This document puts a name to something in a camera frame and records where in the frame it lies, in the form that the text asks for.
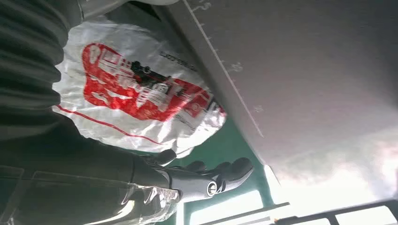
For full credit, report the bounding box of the black scan pad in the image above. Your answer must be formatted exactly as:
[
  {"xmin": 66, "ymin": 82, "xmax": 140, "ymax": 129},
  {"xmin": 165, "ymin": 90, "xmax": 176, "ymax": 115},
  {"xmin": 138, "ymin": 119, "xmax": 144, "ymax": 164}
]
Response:
[{"xmin": 152, "ymin": 0, "xmax": 398, "ymax": 193}]

